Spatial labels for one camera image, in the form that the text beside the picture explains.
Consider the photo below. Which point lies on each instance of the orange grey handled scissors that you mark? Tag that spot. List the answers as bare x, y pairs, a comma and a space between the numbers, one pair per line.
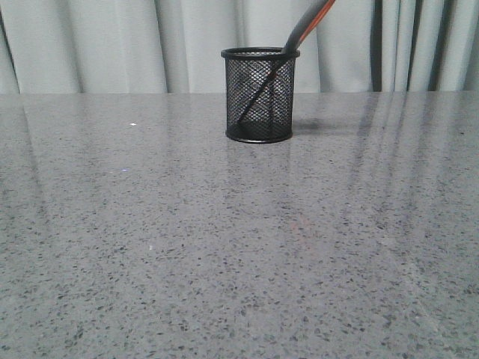
307, 23

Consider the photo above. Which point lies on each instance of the black mesh pen bucket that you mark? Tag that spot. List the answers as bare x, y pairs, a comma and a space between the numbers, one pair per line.
270, 119

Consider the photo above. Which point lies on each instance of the light grey curtain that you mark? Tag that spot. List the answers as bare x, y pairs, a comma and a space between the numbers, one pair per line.
174, 46

